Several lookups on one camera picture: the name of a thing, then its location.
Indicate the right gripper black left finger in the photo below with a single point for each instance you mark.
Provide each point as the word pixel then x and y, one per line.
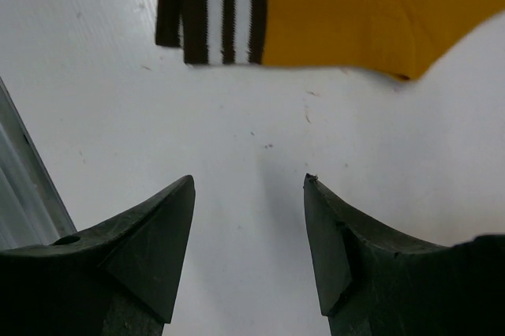
pixel 119 277

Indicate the aluminium front rail frame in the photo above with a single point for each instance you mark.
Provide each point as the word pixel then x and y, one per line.
pixel 32 212

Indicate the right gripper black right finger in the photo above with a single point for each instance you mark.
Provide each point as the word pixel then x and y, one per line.
pixel 374 280

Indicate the mustard yellow sock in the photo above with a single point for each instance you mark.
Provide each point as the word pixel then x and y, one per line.
pixel 401 38

